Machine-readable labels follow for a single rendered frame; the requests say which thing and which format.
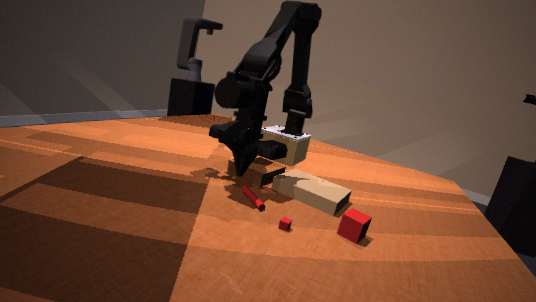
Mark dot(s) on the dark red cylinder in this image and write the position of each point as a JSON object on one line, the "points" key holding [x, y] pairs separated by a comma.
{"points": [[257, 202]]}

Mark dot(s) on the red square block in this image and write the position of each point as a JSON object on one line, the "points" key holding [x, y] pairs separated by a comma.
{"points": [[354, 225]]}

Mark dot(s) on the small red block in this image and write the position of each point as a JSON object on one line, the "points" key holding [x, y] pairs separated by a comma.
{"points": [[285, 224]]}

